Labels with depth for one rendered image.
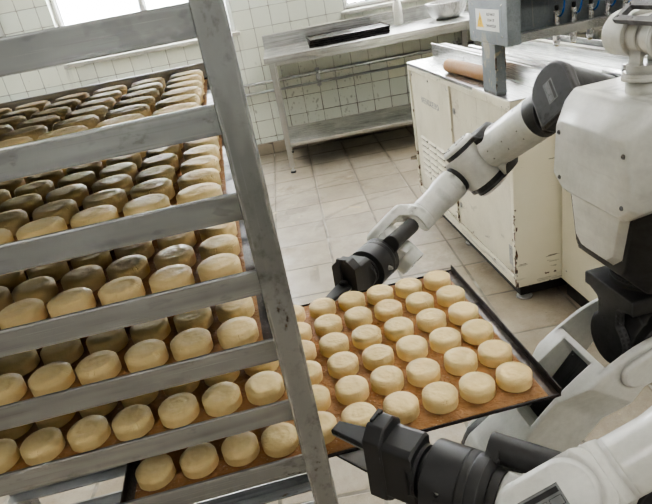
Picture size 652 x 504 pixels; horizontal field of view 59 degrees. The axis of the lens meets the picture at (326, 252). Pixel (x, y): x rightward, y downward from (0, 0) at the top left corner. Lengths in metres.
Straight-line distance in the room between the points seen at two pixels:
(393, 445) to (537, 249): 1.77
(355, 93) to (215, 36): 4.71
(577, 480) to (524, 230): 1.77
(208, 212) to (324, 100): 4.63
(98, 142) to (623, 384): 0.89
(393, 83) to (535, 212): 3.12
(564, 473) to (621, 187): 0.44
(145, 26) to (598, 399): 0.91
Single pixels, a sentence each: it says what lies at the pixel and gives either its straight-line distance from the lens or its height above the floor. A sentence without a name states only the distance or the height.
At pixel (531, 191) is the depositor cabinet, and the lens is 2.31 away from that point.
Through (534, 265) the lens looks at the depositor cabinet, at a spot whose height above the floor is 0.17.
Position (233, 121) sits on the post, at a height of 1.23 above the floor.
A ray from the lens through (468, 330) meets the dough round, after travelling 0.97.
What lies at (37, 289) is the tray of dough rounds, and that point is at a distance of 0.78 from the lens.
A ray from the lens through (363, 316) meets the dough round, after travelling 1.03.
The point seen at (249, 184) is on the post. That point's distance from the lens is 0.57.
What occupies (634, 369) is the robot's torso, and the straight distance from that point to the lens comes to 1.10.
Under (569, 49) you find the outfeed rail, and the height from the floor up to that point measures 0.88.
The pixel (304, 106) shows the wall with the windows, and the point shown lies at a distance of 5.21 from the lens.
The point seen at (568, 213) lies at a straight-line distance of 2.35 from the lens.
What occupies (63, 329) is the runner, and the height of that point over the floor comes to 1.05.
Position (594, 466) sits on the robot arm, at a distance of 0.67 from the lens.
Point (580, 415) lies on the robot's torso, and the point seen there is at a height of 0.57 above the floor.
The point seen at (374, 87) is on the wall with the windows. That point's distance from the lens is 5.25.
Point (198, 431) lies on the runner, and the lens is 0.75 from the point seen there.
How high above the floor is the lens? 1.34
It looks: 25 degrees down
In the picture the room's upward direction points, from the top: 11 degrees counter-clockwise
